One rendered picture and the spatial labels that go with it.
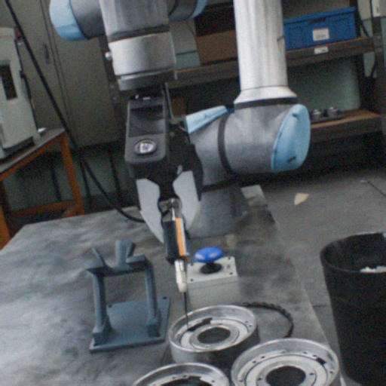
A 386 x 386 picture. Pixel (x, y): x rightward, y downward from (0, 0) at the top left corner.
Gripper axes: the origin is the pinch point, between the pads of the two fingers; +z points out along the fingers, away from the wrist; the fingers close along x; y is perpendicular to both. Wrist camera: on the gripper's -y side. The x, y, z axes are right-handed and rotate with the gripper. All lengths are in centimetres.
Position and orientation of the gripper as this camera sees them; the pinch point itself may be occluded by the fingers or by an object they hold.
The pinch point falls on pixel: (176, 233)
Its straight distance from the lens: 71.1
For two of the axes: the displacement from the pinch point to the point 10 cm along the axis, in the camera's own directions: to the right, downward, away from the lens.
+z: 1.8, 9.5, 2.6
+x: -9.8, 1.6, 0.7
